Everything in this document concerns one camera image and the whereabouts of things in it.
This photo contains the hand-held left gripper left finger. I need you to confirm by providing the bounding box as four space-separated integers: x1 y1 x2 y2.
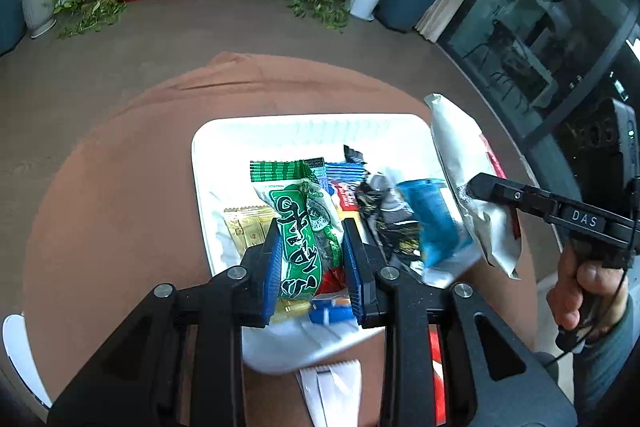
47 219 284 427

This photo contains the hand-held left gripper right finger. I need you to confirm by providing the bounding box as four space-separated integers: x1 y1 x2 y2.
342 217 578 427

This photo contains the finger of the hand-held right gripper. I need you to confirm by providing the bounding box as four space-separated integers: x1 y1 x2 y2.
466 172 640 268

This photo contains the gold snack packet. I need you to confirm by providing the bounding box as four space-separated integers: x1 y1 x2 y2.
223 204 316 325

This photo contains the green snack packet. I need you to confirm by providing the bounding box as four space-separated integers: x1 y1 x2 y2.
250 159 346 303

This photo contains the black snack packet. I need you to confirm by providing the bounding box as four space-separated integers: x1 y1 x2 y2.
342 144 426 268

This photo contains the long white red snack packet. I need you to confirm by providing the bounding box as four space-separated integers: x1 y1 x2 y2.
424 93 523 280

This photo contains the light blue snack packet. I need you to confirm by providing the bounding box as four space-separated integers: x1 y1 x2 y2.
397 178 476 288

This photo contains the blue cake snack packet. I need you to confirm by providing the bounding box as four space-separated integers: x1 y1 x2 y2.
307 162 371 325

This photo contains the large red snack packet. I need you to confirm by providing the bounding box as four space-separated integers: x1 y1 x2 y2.
427 324 447 425

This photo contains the white plastic tray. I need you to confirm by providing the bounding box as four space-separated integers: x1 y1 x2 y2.
191 113 483 375

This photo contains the person's right forearm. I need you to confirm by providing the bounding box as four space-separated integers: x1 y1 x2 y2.
570 302 640 427

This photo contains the person's right hand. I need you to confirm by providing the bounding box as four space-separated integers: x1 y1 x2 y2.
546 251 629 334

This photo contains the small white packet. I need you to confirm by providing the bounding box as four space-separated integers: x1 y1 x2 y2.
297 359 363 427

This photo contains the glass sliding door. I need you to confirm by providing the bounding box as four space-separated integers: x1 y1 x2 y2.
435 0 640 208

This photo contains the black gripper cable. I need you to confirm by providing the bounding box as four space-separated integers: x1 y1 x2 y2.
537 257 631 365

